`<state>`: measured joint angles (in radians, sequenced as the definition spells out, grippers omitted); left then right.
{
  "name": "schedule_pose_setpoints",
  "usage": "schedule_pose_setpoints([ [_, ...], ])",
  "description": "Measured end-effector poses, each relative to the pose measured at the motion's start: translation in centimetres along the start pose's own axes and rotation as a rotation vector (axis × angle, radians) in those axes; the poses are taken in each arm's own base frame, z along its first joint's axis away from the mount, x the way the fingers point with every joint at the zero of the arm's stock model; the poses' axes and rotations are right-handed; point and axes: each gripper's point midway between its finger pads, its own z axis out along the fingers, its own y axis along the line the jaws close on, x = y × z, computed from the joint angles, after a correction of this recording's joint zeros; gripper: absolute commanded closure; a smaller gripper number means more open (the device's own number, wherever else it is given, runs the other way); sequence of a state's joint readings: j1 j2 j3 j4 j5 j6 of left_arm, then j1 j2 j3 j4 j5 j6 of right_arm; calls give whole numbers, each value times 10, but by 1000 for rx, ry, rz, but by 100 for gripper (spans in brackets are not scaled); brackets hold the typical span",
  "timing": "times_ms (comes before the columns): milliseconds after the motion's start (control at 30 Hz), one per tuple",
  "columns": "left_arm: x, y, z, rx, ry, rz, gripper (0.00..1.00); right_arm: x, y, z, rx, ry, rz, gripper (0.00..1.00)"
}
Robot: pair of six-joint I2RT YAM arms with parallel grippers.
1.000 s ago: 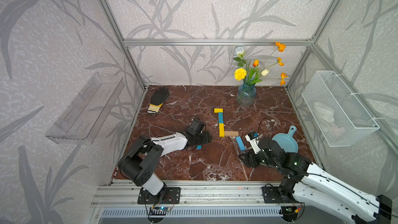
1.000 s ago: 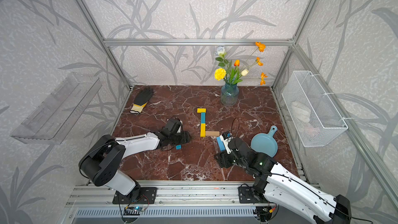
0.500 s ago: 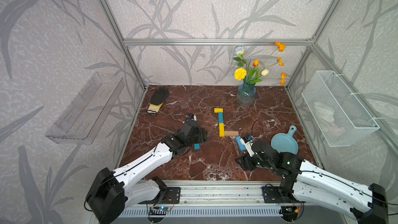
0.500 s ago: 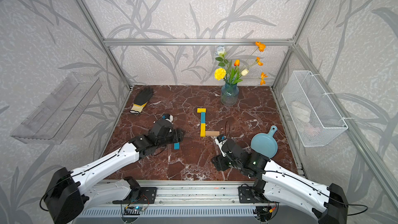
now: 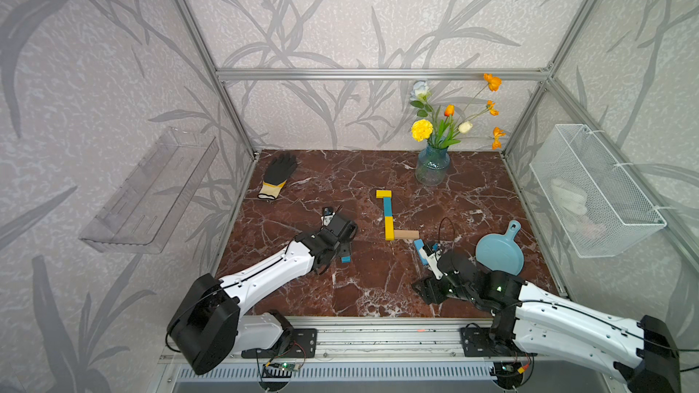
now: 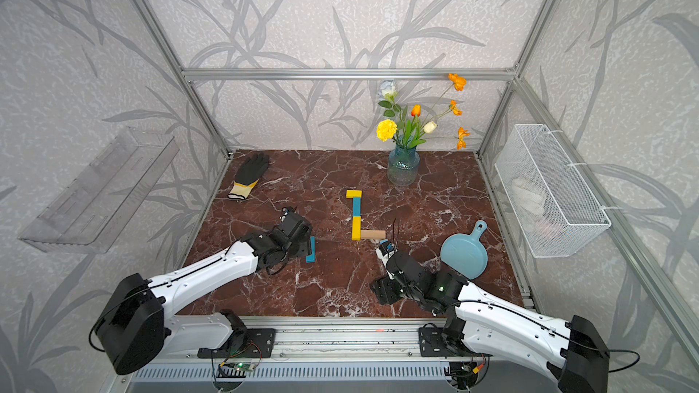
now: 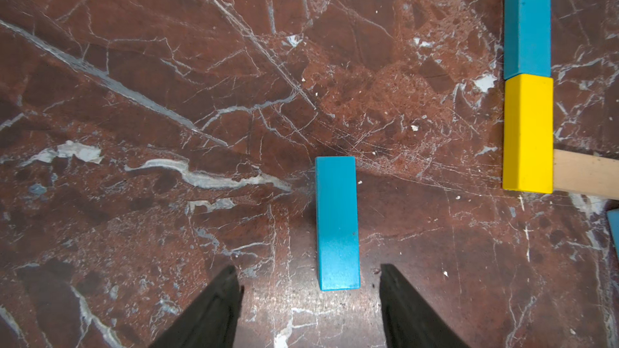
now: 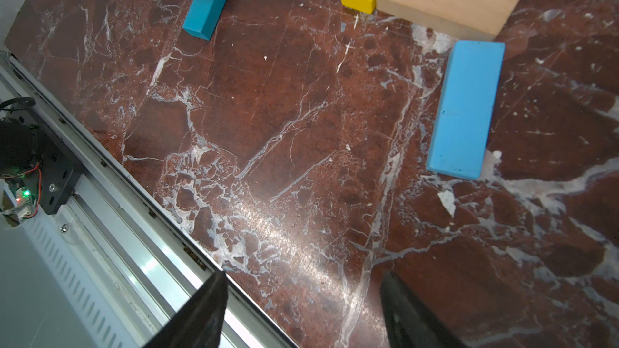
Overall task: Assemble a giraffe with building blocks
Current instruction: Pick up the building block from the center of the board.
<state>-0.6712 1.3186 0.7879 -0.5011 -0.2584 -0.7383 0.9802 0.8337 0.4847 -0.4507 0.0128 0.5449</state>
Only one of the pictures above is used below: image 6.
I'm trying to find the white cloth in basket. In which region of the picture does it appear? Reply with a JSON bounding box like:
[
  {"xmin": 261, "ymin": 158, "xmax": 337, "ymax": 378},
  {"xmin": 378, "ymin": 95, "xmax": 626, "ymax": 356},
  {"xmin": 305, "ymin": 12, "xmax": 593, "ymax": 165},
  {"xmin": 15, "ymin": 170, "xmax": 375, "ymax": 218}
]
[{"xmin": 511, "ymin": 178, "xmax": 547, "ymax": 216}]

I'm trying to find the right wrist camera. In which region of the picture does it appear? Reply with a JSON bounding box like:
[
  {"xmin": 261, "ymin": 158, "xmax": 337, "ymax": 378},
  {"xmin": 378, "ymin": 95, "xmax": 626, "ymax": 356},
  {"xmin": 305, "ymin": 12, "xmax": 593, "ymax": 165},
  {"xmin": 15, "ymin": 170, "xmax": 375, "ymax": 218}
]
[{"xmin": 376, "ymin": 239, "xmax": 395, "ymax": 261}]

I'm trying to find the natural wood block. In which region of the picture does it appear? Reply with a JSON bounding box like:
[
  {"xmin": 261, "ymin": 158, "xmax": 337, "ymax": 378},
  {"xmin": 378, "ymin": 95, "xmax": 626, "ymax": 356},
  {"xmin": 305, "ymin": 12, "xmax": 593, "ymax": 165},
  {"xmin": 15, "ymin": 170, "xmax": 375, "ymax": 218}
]
[{"xmin": 360, "ymin": 229, "xmax": 387, "ymax": 240}]

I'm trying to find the white wire basket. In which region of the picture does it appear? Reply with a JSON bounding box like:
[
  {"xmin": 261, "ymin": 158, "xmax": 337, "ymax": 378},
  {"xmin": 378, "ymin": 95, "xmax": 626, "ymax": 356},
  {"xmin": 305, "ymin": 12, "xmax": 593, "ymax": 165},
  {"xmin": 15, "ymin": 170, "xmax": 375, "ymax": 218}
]
[{"xmin": 494, "ymin": 124, "xmax": 612, "ymax": 258}]

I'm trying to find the artificial flower bouquet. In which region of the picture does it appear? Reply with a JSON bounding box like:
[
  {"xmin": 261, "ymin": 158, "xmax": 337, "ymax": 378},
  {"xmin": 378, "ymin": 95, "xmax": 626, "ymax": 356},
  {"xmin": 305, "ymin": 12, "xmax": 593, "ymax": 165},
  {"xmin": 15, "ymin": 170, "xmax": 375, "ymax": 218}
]
[{"xmin": 376, "ymin": 80, "xmax": 463, "ymax": 149}]

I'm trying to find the teal long block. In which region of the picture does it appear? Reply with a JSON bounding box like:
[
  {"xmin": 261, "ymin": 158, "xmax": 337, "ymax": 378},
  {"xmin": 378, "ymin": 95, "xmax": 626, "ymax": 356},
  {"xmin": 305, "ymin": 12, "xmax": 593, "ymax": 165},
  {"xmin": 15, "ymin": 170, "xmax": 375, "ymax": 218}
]
[{"xmin": 305, "ymin": 237, "xmax": 316, "ymax": 264}]

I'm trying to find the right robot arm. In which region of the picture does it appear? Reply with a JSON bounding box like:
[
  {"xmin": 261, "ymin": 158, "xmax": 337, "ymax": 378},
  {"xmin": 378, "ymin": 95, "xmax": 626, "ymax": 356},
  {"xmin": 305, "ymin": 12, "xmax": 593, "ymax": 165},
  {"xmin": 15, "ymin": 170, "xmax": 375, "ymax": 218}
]
[{"xmin": 371, "ymin": 242, "xmax": 611, "ymax": 392}]

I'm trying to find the teal plastic scoop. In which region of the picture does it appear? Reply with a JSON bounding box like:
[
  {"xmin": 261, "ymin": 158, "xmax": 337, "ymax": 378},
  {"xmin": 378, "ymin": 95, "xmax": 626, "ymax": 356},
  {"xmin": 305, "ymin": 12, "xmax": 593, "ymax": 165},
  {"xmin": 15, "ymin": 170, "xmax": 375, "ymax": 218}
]
[{"xmin": 441, "ymin": 220, "xmax": 488, "ymax": 280}]

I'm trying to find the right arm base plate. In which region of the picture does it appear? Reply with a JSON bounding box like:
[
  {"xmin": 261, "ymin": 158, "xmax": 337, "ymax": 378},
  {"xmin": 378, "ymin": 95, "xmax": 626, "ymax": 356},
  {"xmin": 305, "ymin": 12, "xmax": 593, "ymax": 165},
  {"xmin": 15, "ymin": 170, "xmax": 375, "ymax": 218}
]
[{"xmin": 418, "ymin": 323, "xmax": 491, "ymax": 360}]

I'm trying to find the blue glass vase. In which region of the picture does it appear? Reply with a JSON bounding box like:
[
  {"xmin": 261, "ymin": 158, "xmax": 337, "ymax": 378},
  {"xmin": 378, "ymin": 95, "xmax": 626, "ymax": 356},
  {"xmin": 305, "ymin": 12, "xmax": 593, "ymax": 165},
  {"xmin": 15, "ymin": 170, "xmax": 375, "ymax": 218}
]
[{"xmin": 387, "ymin": 145, "xmax": 420, "ymax": 187}]

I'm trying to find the black yellow work glove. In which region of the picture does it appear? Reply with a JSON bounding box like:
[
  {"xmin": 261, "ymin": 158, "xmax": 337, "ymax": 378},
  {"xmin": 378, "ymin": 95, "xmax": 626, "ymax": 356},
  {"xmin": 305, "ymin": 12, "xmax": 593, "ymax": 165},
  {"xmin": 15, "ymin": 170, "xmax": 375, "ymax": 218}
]
[{"xmin": 228, "ymin": 153, "xmax": 270, "ymax": 200}]

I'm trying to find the aluminium front rail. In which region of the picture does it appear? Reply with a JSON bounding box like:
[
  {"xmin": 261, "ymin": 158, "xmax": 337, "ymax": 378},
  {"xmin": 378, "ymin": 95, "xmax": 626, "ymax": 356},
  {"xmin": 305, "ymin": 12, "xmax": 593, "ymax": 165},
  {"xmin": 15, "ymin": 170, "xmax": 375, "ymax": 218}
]
[{"xmin": 111, "ymin": 315, "xmax": 574, "ymax": 364}]

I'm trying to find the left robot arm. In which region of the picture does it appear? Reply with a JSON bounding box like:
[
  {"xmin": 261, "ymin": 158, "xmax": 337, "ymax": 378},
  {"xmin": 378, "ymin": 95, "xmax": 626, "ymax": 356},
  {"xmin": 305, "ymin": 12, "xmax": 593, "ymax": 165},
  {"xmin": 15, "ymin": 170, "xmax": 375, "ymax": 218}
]
[{"xmin": 88, "ymin": 207, "xmax": 312, "ymax": 375}]

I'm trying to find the long yellow block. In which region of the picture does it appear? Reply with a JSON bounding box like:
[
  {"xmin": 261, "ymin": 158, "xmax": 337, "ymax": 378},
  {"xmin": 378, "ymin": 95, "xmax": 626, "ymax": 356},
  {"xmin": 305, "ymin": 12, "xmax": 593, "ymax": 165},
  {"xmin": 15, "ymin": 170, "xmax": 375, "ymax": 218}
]
[{"xmin": 351, "ymin": 216, "xmax": 362, "ymax": 241}]

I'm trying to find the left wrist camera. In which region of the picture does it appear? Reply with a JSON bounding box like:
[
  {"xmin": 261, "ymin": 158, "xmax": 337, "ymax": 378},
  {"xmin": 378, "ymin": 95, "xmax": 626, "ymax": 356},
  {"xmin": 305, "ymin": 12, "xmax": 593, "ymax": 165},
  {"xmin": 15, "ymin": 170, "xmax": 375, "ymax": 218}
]
[{"xmin": 280, "ymin": 207, "xmax": 296, "ymax": 221}]

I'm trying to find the clear plastic wall shelf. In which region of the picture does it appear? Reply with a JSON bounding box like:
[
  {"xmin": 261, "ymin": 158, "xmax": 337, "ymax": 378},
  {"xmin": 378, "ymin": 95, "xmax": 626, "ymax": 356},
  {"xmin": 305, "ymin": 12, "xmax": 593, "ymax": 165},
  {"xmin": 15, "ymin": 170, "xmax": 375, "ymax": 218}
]
[{"xmin": 18, "ymin": 127, "xmax": 179, "ymax": 254}]

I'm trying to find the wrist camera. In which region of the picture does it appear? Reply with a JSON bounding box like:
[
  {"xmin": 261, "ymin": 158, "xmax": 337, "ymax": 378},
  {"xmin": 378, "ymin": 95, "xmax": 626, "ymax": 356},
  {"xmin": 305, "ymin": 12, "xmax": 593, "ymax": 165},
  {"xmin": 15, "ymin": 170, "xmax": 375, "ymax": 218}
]
[
  {"xmin": 376, "ymin": 239, "xmax": 395, "ymax": 261},
  {"xmin": 280, "ymin": 207, "xmax": 296, "ymax": 221}
]

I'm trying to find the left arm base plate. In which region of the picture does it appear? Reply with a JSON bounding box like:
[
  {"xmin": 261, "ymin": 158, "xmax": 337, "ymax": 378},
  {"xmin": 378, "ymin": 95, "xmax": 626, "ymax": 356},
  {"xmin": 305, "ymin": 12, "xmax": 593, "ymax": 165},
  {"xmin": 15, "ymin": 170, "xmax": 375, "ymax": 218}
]
[{"xmin": 197, "ymin": 329, "xmax": 276, "ymax": 360}]

